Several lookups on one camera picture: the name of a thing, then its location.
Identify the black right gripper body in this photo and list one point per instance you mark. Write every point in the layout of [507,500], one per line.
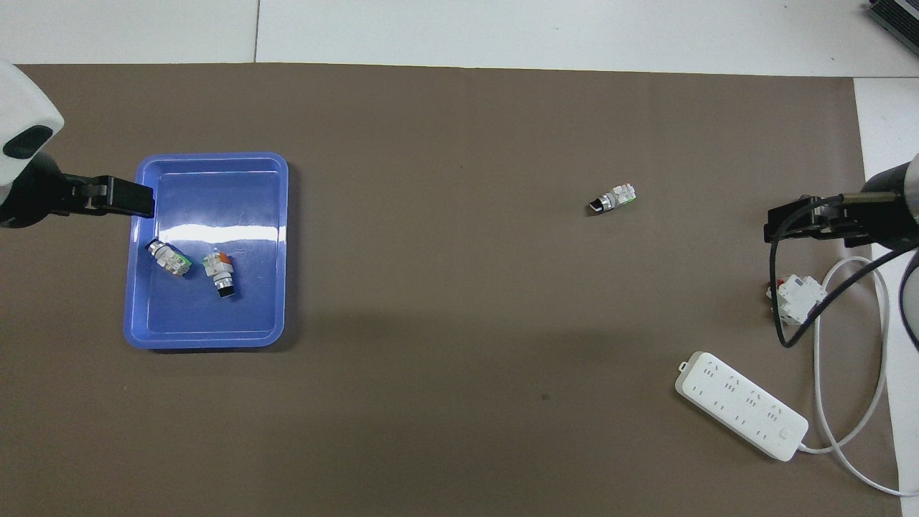
[887,208]

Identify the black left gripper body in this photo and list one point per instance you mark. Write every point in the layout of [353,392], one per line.
[36,194]

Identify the white selector switch black knob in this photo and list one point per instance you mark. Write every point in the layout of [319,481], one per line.
[616,199]

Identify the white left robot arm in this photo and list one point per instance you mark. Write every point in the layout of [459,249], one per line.
[21,100]

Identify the white circuit breaker red lever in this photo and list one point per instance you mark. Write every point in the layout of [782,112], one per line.
[793,300]

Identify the blue plastic tray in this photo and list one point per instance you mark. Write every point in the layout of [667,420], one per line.
[215,316]

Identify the white power strip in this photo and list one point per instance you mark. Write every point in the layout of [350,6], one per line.
[739,406]

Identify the grey finned metal device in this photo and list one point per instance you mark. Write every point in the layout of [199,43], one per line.
[897,18]

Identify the brown table mat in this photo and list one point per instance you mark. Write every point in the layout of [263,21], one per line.
[459,301]

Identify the selector switch with green block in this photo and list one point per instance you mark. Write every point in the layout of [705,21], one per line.
[171,260]

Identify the selector switch with orange block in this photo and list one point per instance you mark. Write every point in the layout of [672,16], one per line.
[219,271]

